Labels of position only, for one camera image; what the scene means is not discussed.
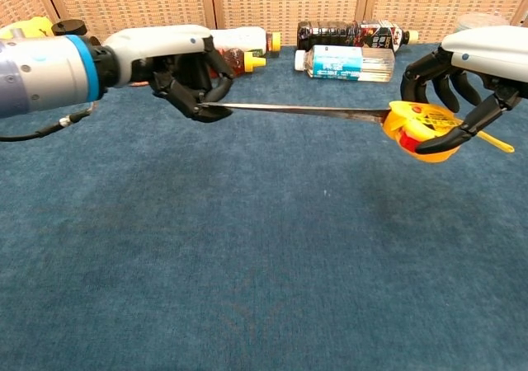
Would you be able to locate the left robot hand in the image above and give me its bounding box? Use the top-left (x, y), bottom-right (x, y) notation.
top-left (102, 24), bottom-right (234, 124)

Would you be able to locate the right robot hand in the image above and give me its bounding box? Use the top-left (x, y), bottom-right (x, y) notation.
top-left (400, 25), bottom-right (528, 155)

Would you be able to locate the clear jar of binder clips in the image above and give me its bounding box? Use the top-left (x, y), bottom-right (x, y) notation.
top-left (453, 12), bottom-right (511, 32)

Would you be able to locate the bear-shaped honey bottle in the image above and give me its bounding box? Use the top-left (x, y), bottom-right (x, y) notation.
top-left (208, 47), bottom-right (267, 77)

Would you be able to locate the white bottle with yellow cap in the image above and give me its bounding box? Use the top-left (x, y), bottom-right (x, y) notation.
top-left (210, 26), bottom-right (282, 57)

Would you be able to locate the glass jar with black lid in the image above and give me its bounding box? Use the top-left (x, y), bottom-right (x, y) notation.
top-left (52, 19), bottom-right (102, 46)

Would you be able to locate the wicker folding screen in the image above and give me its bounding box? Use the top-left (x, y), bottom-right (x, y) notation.
top-left (0, 0), bottom-right (528, 50)

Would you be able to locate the yellow and brown plush toy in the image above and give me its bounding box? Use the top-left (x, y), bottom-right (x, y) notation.
top-left (0, 16), bottom-right (54, 40)

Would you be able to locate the clear water bottle blue label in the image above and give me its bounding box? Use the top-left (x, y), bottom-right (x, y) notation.
top-left (294, 45), bottom-right (396, 83)

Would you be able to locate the dark drink bottle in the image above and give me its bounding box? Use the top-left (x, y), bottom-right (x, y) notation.
top-left (296, 19), bottom-right (420, 54)

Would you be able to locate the blue table cloth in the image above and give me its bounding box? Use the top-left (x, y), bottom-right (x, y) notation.
top-left (0, 40), bottom-right (528, 371)

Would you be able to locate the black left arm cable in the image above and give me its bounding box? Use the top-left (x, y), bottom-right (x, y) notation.
top-left (0, 101), bottom-right (100, 143)

